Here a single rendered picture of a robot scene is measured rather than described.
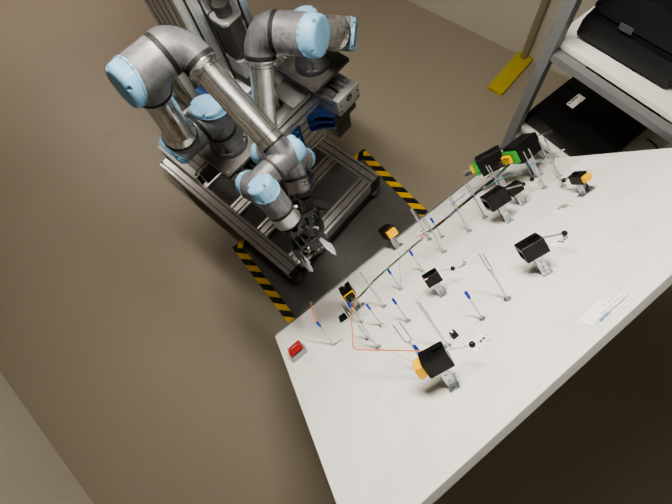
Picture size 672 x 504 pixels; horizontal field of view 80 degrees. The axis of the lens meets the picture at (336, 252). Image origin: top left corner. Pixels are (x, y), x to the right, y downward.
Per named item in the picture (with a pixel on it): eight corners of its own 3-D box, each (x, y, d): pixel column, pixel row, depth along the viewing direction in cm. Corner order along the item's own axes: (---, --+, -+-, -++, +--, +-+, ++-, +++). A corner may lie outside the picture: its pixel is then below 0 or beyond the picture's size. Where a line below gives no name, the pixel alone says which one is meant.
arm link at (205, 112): (241, 125, 150) (228, 99, 138) (215, 149, 148) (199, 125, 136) (221, 109, 154) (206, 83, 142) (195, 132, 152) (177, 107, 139)
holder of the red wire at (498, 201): (539, 203, 122) (524, 173, 119) (502, 228, 124) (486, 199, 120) (530, 200, 127) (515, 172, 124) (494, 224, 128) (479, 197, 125)
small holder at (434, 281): (465, 283, 110) (453, 263, 108) (436, 300, 112) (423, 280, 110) (460, 277, 115) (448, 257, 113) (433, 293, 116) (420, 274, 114)
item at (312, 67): (287, 66, 171) (281, 47, 162) (311, 44, 174) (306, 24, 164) (313, 83, 166) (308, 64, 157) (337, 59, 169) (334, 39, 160)
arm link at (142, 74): (215, 145, 150) (174, 55, 97) (185, 172, 148) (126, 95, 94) (192, 123, 150) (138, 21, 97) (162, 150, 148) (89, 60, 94)
